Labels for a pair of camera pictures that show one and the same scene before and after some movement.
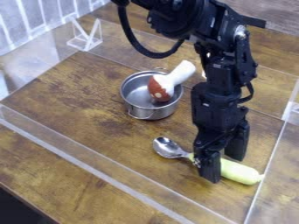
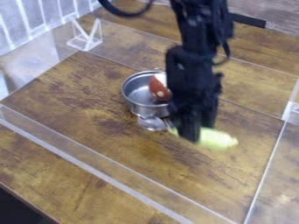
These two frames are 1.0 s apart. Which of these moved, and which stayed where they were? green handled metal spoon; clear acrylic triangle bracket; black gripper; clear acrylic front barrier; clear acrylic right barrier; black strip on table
Moved: green handled metal spoon; black gripper
Stayed: clear acrylic right barrier; clear acrylic front barrier; black strip on table; clear acrylic triangle bracket
